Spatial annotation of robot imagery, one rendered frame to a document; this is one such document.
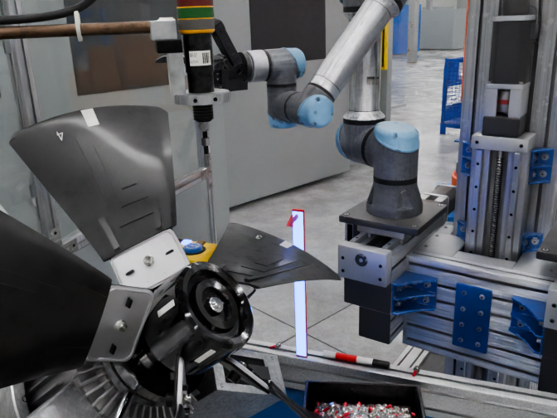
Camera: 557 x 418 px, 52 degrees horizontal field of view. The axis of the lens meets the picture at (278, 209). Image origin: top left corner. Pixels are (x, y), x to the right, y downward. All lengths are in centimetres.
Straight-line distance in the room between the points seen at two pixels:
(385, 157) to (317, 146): 390
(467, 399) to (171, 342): 69
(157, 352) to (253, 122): 415
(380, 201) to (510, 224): 33
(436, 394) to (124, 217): 72
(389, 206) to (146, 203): 85
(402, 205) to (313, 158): 387
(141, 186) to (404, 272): 90
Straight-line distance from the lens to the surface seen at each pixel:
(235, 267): 87
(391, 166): 148
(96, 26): 71
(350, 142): 159
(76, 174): 82
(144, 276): 75
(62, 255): 62
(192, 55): 71
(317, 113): 130
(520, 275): 147
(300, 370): 126
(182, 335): 66
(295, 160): 518
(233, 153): 467
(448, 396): 121
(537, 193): 159
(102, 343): 68
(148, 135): 85
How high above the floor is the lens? 155
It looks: 19 degrees down
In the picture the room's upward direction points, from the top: 2 degrees counter-clockwise
